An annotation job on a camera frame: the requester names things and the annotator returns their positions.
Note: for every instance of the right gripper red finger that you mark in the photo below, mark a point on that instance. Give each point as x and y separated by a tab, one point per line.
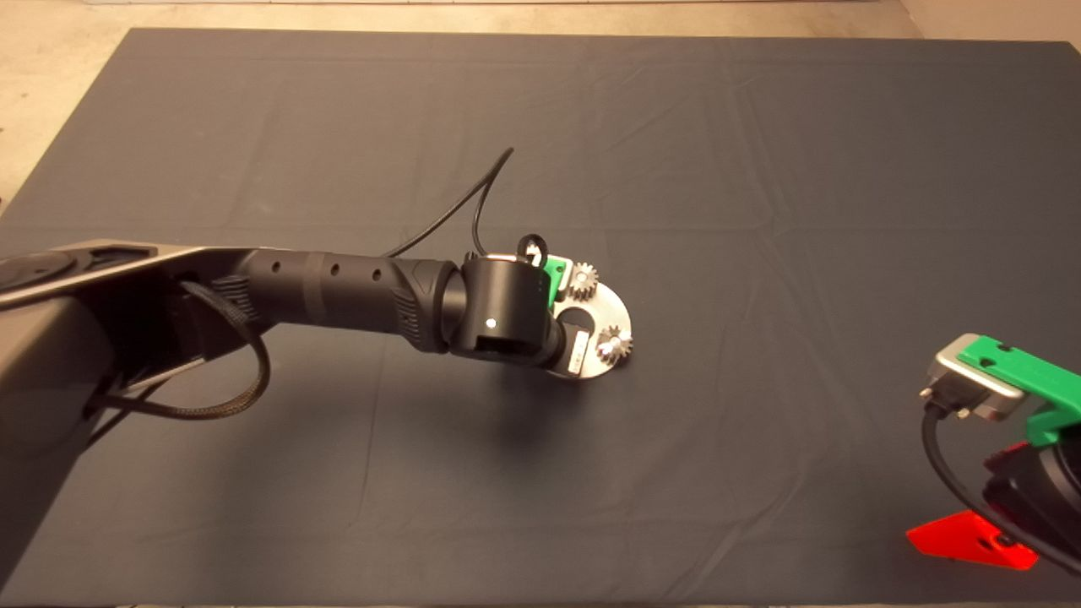
1007	458
963	540

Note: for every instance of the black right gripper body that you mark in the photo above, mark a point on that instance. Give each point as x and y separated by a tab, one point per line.
1018	498

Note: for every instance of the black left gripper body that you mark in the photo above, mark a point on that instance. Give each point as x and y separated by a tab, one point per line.
576	346

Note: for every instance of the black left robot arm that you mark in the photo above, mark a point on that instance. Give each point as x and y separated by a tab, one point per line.
338	287

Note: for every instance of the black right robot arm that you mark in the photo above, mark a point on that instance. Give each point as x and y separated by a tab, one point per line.
1066	498

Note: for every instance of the small steel gear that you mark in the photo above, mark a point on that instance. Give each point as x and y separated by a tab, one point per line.
615	344
583	280

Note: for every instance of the round metal plate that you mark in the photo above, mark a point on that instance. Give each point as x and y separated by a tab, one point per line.
612	317

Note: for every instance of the dark grey table cloth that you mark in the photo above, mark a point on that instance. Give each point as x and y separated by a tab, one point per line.
760	211

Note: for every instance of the green left camera mount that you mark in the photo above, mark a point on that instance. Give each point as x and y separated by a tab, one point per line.
554	274

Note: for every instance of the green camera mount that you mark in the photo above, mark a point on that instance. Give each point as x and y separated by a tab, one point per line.
554	274
1013	363

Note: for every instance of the silver right camera box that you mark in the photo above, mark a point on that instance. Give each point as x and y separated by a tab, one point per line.
971	384

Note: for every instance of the green right camera mount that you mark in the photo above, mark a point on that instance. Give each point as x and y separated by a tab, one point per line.
1013	363

